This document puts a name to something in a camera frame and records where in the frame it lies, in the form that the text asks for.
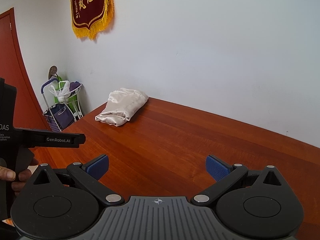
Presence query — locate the person's left hand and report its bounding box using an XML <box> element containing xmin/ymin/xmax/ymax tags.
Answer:
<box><xmin>0</xmin><ymin>165</ymin><xmax>32</xmax><ymax>196</ymax></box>

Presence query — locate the red wooden door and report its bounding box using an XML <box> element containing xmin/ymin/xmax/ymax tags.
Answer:
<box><xmin>0</xmin><ymin>8</ymin><xmax>49</xmax><ymax>130</ymax></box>

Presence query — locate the folded cream garment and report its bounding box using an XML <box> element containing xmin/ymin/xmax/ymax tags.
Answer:
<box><xmin>95</xmin><ymin>88</ymin><xmax>149</xmax><ymax>127</ymax></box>

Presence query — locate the red gold fringed banner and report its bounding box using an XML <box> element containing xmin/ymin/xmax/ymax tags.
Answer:
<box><xmin>70</xmin><ymin>0</ymin><xmax>114</xmax><ymax>40</ymax></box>

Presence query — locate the white wire stand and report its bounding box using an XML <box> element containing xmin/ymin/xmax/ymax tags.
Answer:
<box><xmin>59</xmin><ymin>81</ymin><xmax>84</xmax><ymax>120</ymax></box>

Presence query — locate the round wall hook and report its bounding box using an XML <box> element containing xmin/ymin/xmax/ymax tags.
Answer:
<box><xmin>48</xmin><ymin>66</ymin><xmax>57</xmax><ymax>80</ymax></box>

